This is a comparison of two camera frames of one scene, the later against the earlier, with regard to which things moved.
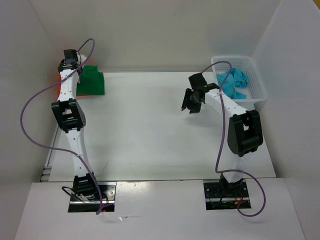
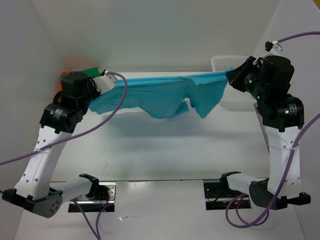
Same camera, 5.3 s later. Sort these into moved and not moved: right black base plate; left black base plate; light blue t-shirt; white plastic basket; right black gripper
Moved: light blue t-shirt; right black gripper
Not moved: white plastic basket; left black base plate; right black base plate
